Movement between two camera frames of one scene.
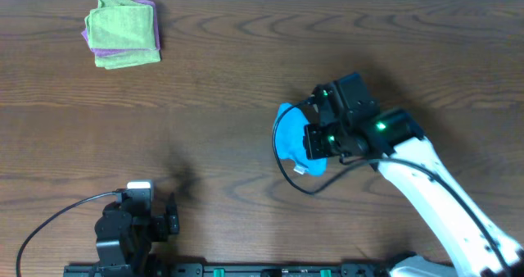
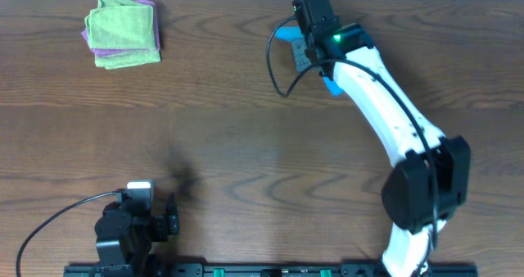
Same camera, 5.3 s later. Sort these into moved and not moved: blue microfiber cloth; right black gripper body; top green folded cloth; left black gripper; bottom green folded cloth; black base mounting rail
Moved: right black gripper body; blue microfiber cloth
Not moved: top green folded cloth; bottom green folded cloth; left black gripper; black base mounting rail
